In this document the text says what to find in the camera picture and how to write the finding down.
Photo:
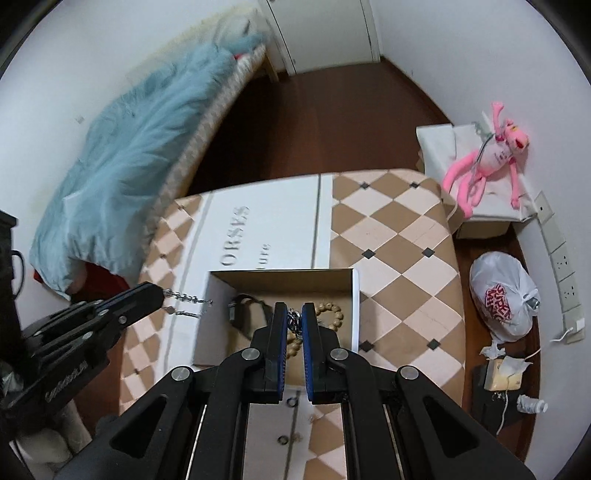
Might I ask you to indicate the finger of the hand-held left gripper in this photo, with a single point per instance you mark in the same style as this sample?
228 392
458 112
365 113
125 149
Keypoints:
138 295

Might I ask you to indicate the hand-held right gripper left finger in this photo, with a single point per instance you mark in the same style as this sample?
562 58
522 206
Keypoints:
280 337

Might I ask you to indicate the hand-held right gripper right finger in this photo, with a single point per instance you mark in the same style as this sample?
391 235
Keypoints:
308 337

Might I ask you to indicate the cardboard box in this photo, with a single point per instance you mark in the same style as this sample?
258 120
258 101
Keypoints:
277 286

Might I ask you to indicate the red cloth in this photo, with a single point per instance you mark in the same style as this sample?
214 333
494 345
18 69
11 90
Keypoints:
99 279

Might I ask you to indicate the black wrist watch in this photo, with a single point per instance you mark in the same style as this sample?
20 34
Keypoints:
240 313

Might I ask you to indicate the checkered tablecloth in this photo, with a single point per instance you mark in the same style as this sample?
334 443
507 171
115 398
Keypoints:
392 258

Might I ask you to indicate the white printed box lid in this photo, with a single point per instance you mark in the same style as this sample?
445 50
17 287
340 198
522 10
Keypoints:
272 217

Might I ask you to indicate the blue fluffy blanket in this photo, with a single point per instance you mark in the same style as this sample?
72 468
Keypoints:
134 157

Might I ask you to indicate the crumpled white tissue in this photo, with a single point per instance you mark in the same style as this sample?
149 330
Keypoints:
492 350

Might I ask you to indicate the bed mattress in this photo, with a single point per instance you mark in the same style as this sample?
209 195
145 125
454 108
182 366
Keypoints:
207 124

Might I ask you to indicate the black low stand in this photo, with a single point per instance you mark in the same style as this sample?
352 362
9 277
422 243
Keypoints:
485 401

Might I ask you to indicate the white plastic bag red print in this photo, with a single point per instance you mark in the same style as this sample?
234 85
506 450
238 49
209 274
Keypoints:
501 295

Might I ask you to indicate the tissue box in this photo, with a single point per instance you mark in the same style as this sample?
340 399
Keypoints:
503 376

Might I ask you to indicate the white small bottle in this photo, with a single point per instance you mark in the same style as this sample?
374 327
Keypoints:
531 404

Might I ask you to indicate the pink plush toy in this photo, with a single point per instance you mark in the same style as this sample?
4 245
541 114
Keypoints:
496 154

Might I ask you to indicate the white power strip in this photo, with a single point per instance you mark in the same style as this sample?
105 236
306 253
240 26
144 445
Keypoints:
561 263

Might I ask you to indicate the cream fluffy blanket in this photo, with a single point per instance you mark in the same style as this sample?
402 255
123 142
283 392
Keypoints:
194 34

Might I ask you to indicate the white wardrobe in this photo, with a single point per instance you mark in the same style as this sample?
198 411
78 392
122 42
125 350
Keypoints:
323 32

